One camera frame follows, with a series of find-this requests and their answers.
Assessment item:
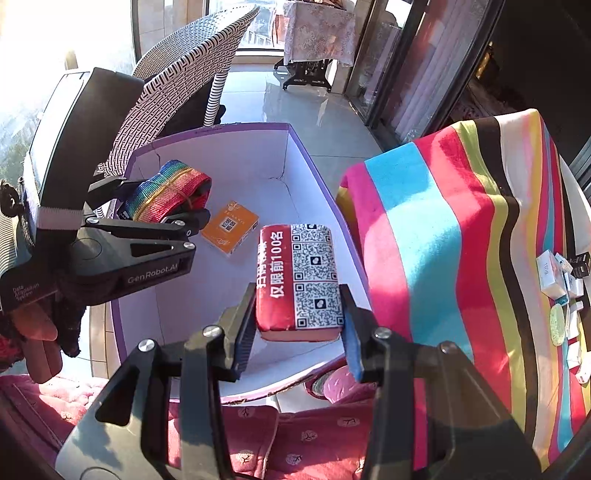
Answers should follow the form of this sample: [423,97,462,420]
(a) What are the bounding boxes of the speckled oval sponge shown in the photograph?
[549,305,568,346]

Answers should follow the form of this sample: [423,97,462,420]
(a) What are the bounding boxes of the floral lace tablecloth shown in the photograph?
[281,0,357,68]

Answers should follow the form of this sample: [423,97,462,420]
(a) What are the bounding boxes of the dark sliding door frame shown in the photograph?
[344,0,506,149]

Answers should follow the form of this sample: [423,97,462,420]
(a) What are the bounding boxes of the small orange box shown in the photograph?
[201,200,260,258]

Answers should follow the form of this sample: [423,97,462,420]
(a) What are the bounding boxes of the red tissue packet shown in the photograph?
[255,223,347,343]

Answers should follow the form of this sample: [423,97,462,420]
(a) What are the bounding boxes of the pink patterned cushion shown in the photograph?
[0,355,385,480]

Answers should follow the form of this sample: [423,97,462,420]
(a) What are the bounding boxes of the purple and white cardboard box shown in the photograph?
[104,122,376,408]

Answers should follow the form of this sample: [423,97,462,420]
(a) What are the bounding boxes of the pink curtain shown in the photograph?
[392,0,482,145]

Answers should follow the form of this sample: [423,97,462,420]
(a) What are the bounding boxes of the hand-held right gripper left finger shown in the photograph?
[55,292,258,480]

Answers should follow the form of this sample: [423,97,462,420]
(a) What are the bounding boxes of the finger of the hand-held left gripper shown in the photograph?
[85,176,139,221]
[84,208,212,261]

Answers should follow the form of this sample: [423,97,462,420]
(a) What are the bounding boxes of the colourful striped blanket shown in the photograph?
[335,108,591,472]

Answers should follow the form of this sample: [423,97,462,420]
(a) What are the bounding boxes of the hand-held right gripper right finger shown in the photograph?
[339,284,543,480]

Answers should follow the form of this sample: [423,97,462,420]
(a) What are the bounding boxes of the pile of small white boxes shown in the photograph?
[536,249,591,385]

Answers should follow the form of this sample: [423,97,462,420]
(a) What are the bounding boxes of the red black clip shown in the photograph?
[122,159,213,223]

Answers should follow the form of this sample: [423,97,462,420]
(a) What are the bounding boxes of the black iron table stand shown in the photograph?
[274,58,334,92]

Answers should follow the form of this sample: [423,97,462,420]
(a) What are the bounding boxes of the person's left hand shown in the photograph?
[0,295,88,385]

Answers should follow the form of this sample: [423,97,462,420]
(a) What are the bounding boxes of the balcony window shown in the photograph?
[205,0,288,50]

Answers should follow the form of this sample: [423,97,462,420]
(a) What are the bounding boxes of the black and white wicker chair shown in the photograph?
[95,4,262,179]

